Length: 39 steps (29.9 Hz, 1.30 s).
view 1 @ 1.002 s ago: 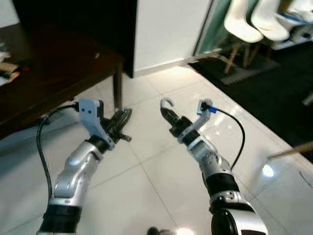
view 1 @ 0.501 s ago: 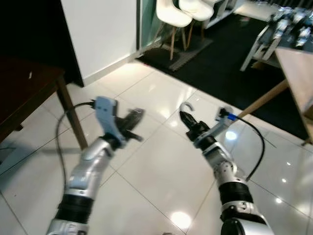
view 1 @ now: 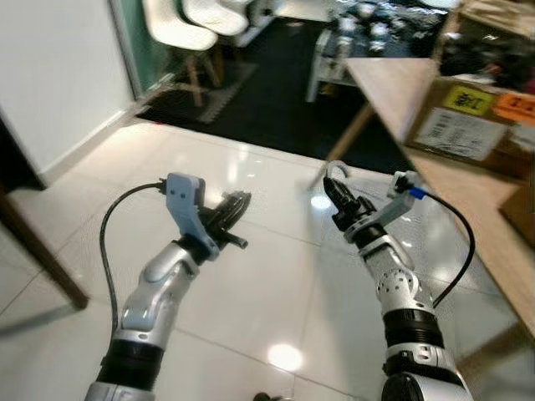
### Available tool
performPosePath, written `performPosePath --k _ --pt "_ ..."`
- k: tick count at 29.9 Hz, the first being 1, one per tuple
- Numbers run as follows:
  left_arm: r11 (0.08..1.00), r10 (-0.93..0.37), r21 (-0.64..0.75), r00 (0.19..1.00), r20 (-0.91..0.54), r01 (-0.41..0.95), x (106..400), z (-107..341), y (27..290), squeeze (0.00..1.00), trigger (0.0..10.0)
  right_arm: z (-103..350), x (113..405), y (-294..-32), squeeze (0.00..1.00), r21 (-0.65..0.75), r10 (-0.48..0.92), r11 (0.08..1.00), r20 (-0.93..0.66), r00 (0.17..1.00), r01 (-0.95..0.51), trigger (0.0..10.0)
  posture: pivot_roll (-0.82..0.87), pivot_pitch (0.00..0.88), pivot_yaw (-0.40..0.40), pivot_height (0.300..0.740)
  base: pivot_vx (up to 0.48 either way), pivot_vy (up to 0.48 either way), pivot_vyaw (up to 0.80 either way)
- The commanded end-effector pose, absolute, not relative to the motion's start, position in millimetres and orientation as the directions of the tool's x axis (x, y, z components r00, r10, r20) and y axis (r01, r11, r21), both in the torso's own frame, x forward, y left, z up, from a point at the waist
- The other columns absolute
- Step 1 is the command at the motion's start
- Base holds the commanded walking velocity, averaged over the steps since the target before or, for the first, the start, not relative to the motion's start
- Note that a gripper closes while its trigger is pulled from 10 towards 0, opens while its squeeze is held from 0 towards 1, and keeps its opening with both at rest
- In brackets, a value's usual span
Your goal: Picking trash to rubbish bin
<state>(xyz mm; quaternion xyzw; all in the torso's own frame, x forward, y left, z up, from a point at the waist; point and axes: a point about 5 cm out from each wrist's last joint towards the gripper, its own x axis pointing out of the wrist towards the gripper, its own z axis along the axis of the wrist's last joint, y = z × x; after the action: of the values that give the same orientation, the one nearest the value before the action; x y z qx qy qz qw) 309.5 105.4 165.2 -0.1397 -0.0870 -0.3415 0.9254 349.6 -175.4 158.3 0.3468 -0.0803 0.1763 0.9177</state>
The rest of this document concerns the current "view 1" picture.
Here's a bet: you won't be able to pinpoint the grey equipment rack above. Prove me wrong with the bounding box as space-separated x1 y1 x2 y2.
304 0 459 104

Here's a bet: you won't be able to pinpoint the dark cabinet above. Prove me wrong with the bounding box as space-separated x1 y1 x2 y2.
0 107 46 195

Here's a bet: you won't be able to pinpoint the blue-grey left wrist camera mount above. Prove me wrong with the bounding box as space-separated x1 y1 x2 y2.
164 172 221 261

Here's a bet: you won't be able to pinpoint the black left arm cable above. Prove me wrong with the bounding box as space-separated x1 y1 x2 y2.
98 181 169 337

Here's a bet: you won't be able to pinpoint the brown wooden table leg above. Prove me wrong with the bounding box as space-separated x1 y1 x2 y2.
0 187 90 312

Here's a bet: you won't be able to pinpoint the glass door metal frame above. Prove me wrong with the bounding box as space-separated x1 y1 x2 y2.
107 0 172 99

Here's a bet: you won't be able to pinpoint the light wooden table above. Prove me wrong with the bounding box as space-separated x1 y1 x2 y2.
316 55 535 368

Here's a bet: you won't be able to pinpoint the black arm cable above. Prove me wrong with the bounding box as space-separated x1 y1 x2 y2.
98 181 169 337
416 189 476 312

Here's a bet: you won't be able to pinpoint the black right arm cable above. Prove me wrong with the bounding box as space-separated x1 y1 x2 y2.
416 189 476 312

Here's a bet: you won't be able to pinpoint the black floor mat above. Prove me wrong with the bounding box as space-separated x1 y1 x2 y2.
136 15 419 175

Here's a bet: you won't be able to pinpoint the white curved plastic scrap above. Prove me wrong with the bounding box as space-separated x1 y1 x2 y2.
324 160 351 190

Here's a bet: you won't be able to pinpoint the labelled cardboard box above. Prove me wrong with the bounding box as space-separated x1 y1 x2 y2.
405 75 535 181

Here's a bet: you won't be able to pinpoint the plain cardboard box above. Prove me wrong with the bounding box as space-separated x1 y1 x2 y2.
499 179 535 248

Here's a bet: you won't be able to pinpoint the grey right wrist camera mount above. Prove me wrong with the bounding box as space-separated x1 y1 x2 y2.
345 170 425 245

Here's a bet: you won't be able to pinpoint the white chair wooden legs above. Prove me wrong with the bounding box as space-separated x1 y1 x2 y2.
179 0 253 41
140 0 222 108

